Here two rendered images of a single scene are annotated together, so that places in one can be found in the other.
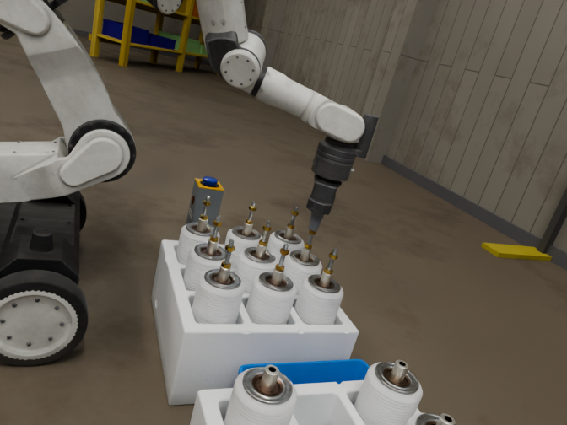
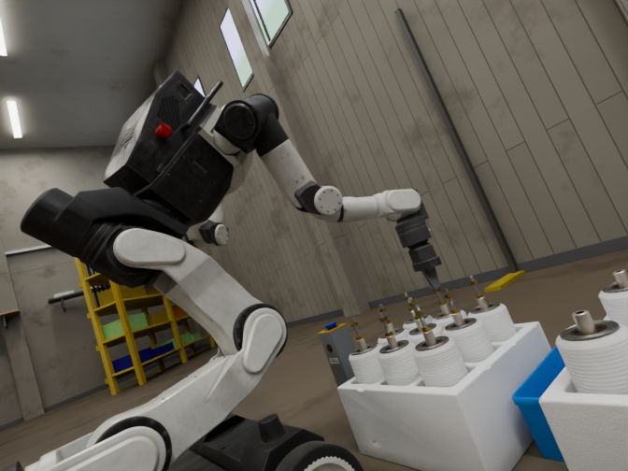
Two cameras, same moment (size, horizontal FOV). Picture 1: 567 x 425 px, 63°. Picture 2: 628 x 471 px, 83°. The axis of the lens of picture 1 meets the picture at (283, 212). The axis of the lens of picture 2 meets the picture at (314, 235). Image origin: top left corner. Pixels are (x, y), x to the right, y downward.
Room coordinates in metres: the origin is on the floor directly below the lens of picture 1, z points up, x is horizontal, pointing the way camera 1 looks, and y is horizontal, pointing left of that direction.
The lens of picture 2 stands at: (0.08, 0.40, 0.46)
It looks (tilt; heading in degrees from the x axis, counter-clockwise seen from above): 8 degrees up; 349
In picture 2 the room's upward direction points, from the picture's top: 21 degrees counter-clockwise
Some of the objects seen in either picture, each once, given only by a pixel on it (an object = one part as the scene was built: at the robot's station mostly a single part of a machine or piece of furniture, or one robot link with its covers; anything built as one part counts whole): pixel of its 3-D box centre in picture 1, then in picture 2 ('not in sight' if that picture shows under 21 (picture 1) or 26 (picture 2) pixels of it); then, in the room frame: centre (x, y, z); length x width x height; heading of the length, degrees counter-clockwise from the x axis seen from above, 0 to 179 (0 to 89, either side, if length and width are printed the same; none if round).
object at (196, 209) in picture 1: (198, 235); (349, 377); (1.22, 0.22, 0.16); 0.07 x 0.07 x 0.31; 25
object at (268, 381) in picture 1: (269, 378); (584, 322); (0.56, -0.04, 0.26); 0.02 x 0.02 x 0.03
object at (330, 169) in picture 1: (328, 182); (421, 249); (1.04, -0.08, 0.45); 0.13 x 0.10 x 0.12; 172
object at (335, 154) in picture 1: (346, 134); (406, 212); (1.06, -0.09, 0.57); 0.11 x 0.11 x 0.11; 9
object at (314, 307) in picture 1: (313, 318); (499, 342); (0.94, -0.13, 0.16); 0.10 x 0.10 x 0.18
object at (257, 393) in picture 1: (267, 385); (588, 331); (0.56, -0.04, 0.25); 0.08 x 0.08 x 0.01
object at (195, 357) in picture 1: (244, 313); (447, 389); (0.99, 0.03, 0.09); 0.39 x 0.39 x 0.18; 25
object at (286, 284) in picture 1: (276, 282); (461, 324); (0.89, -0.02, 0.25); 0.08 x 0.08 x 0.01
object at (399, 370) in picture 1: (398, 371); (622, 278); (0.67, -0.26, 0.26); 0.02 x 0.02 x 0.03
